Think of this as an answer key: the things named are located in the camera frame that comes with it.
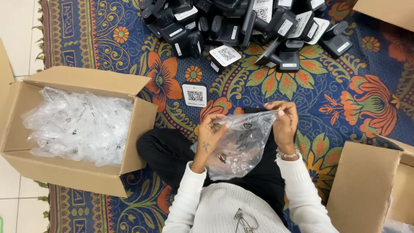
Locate white beaded bracelet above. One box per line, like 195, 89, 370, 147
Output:
275, 147, 301, 160

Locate white knit sweater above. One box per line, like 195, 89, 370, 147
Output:
162, 153, 340, 233

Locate metal-framed eyeglasses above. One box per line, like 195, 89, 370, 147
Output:
234, 208, 259, 233

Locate person's right hand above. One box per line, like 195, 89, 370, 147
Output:
263, 101, 299, 153

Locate black trousers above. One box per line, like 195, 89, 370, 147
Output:
136, 107, 289, 228

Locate pile of black devices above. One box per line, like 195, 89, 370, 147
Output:
138, 0, 354, 74

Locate heap of clear plastic bags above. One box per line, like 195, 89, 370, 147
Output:
21, 86, 135, 167

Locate clear plastic bag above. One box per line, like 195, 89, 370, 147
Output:
190, 110, 279, 181

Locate crumpled clear plastic wrap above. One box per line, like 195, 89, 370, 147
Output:
383, 218, 414, 233

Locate plain cardboard box corner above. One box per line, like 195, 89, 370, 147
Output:
352, 0, 414, 33

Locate person's left hand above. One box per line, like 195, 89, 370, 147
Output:
191, 113, 231, 171

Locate single black white-labelled device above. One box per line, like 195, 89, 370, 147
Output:
182, 82, 208, 108

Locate open cardboard box with bags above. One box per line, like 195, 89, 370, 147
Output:
0, 38, 158, 198

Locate tall cardboard box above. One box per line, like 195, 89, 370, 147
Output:
326, 134, 414, 233

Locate blue floral patterned rug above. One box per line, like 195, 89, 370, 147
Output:
32, 0, 414, 233

